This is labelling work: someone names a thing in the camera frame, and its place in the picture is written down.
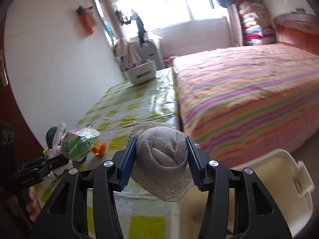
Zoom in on orange peel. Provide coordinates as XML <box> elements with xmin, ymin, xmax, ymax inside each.
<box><xmin>92</xmin><ymin>142</ymin><xmax>107</xmax><ymax>157</ymax></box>

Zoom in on green plastic snack bag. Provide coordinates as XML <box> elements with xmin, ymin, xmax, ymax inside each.
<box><xmin>47</xmin><ymin>122</ymin><xmax>100</xmax><ymax>162</ymax></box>

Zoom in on grey sock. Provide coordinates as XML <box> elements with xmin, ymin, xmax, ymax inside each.
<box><xmin>124</xmin><ymin>121</ymin><xmax>194</xmax><ymax>202</ymax></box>

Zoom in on green broccoli plush toy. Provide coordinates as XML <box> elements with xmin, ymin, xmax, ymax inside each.
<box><xmin>45</xmin><ymin>126</ymin><xmax>58</xmax><ymax>149</ymax></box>

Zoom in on cream plastic trash bin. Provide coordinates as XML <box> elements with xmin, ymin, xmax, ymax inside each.
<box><xmin>177</xmin><ymin>149</ymin><xmax>315</xmax><ymax>238</ymax></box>

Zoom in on person left hand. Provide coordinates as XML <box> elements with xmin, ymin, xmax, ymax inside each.
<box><xmin>6</xmin><ymin>186</ymin><xmax>42</xmax><ymax>222</ymax></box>

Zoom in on dark red door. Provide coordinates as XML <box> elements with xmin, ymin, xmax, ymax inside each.
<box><xmin>0</xmin><ymin>17</ymin><xmax>45</xmax><ymax>239</ymax></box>

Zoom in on white storage caddy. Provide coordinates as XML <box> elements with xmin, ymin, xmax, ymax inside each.
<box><xmin>125</xmin><ymin>61</ymin><xmax>157</xmax><ymax>85</ymax></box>

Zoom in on striped bed cover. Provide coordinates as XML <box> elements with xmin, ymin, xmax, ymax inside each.
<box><xmin>174</xmin><ymin>44</ymin><xmax>318</xmax><ymax>167</ymax></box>

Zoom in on white appliance by window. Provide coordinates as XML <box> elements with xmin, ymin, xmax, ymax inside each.
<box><xmin>129</xmin><ymin>32</ymin><xmax>165</xmax><ymax>70</ymax></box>

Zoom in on black hanging garment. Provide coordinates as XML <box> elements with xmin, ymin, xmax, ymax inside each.
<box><xmin>132</xmin><ymin>11</ymin><xmax>147</xmax><ymax>46</ymax></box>

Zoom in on orange cloths on hook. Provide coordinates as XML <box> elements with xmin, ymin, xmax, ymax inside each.
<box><xmin>76</xmin><ymin>5</ymin><xmax>98</xmax><ymax>36</ymax></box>

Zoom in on pink right curtain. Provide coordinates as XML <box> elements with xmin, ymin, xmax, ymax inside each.
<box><xmin>228</xmin><ymin>4</ymin><xmax>243</xmax><ymax>47</ymax></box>

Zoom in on stack of folded quilts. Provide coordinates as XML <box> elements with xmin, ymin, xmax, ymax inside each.
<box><xmin>238</xmin><ymin>0</ymin><xmax>276</xmax><ymax>46</ymax></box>

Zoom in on red wooden headboard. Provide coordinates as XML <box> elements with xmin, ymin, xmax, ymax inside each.
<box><xmin>274</xmin><ymin>13</ymin><xmax>319</xmax><ymax>55</ymax></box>

